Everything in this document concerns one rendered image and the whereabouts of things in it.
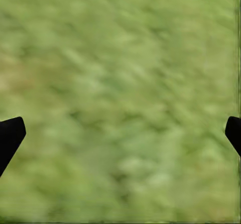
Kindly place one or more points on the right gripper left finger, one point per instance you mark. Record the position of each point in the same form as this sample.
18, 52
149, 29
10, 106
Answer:
12, 132

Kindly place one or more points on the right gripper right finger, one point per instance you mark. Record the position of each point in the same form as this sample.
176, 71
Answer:
233, 132

